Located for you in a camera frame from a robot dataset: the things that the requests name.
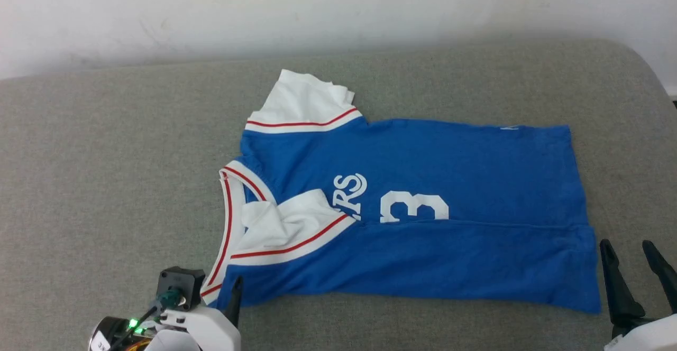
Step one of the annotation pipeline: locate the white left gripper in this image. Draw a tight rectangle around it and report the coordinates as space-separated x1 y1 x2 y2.
145 275 244 351

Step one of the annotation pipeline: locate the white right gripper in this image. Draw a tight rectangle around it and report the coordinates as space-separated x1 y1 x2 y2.
599 239 677 351

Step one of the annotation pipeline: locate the blue jersey with white sleeves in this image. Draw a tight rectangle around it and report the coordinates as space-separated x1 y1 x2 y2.
200 69 602 315

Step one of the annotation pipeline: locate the grey fabric sofa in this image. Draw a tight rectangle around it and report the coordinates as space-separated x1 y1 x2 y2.
0 39 677 351

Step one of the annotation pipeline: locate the thin black cable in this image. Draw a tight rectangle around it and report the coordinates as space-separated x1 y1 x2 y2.
106 301 164 351

